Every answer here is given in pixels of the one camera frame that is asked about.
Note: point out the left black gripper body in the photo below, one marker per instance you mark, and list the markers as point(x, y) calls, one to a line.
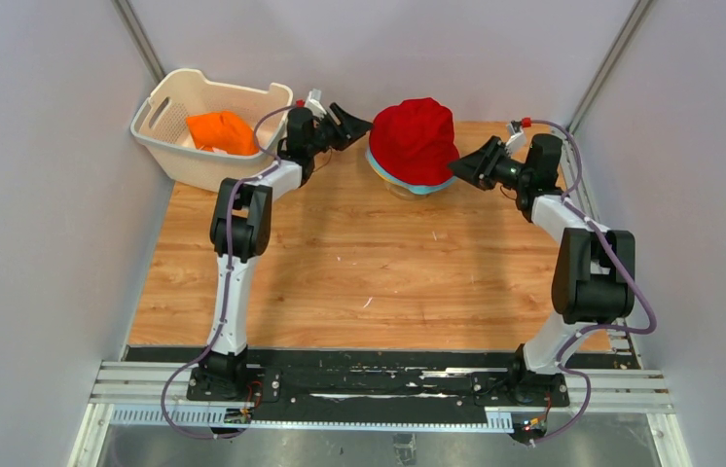
point(325, 135)

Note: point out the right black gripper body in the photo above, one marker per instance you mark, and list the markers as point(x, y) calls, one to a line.
point(512, 174)

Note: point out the teal bucket hat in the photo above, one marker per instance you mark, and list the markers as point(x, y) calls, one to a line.
point(391, 181)

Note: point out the red bucket hat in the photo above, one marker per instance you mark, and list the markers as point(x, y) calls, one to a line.
point(414, 141)

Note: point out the wooden hat stand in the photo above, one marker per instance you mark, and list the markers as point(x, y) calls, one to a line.
point(403, 193)

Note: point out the orange bucket hat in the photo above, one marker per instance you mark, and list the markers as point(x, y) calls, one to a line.
point(223, 132)

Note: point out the white plastic basket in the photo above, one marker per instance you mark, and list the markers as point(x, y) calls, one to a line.
point(160, 126)

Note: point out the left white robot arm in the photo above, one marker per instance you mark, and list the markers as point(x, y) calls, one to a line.
point(241, 227)

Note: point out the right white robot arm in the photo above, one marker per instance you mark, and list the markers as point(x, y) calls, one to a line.
point(589, 288)

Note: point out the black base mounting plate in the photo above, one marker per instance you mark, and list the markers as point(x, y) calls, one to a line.
point(365, 387)

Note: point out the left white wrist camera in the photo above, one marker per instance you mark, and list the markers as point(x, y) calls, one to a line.
point(313, 103)

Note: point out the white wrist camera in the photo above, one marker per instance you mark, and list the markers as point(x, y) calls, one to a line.
point(516, 139)
point(313, 103)

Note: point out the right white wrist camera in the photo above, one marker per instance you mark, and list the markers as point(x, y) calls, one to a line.
point(516, 139)

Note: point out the aluminium frame rail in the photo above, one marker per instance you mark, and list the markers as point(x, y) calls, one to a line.
point(134, 393)

